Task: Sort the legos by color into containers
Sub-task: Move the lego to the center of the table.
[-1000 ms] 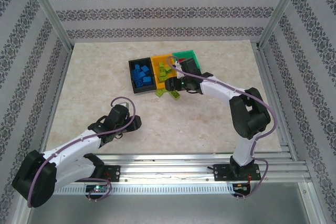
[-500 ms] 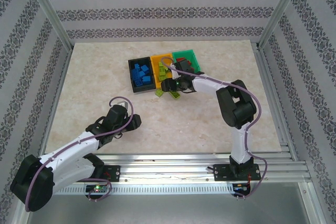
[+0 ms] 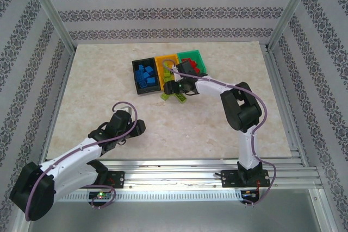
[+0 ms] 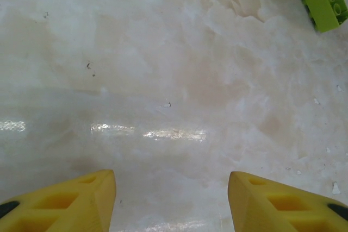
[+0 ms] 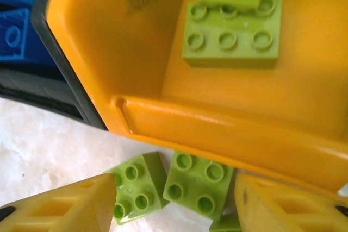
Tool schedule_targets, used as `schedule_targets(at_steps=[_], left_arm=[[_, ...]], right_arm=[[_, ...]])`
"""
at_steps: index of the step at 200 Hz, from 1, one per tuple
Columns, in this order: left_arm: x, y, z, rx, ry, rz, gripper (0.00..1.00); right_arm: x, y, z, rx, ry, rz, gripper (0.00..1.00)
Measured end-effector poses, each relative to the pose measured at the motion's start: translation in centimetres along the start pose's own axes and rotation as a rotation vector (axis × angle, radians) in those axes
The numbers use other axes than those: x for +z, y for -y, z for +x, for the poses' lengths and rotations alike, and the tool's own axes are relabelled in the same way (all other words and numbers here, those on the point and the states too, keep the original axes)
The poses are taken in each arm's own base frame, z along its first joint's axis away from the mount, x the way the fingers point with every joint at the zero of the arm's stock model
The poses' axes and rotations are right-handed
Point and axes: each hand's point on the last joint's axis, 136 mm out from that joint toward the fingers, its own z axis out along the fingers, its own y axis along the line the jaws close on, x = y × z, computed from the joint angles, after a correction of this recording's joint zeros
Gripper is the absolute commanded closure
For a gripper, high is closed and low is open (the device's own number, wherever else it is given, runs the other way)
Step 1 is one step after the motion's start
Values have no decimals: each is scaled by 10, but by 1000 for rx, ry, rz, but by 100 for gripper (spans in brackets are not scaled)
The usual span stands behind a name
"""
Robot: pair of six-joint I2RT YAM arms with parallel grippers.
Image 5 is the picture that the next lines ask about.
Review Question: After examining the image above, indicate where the black plastic bin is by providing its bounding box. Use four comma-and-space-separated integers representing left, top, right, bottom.
0, 0, 109, 133

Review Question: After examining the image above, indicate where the yellow plastic bin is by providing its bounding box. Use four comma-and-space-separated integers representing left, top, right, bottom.
46, 0, 348, 197

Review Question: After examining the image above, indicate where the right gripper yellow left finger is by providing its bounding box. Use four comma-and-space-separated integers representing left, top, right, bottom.
0, 173, 117, 232

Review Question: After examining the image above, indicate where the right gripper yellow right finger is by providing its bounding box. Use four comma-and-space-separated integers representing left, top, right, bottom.
235, 173, 348, 232

